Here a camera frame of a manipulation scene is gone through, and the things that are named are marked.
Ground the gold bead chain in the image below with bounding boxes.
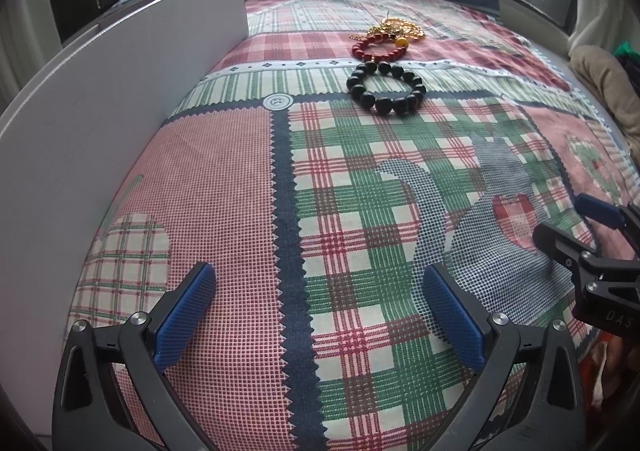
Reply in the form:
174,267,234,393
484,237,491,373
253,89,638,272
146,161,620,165
349,15,427,45

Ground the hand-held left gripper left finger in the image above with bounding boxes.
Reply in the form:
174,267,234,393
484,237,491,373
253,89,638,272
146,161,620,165
52,261,219,451

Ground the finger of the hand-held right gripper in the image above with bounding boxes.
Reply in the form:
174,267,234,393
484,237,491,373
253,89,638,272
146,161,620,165
574,193,640,259
532,223,601,273

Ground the orange cloth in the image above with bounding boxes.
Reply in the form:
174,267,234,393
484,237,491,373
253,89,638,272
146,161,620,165
581,330,640,414

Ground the beige cushion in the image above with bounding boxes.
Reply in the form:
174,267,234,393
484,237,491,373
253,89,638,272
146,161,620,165
570,44,640,138

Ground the black bead bracelet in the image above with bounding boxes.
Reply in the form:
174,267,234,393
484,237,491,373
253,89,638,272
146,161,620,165
347,60,427,117

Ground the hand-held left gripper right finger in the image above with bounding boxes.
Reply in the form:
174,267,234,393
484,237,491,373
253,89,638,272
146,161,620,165
422,263,587,451

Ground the plaid patchwork blanket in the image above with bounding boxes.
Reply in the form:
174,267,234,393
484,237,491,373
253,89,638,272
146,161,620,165
65,0,640,451

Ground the dark purple cloth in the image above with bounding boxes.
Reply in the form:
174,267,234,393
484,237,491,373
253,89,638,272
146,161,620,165
619,56,640,154

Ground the white cardboard box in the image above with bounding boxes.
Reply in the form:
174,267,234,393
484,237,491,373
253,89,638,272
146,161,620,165
0,0,250,438

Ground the red bead bracelet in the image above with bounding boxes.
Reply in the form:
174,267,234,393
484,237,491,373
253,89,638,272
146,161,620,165
351,31,410,63

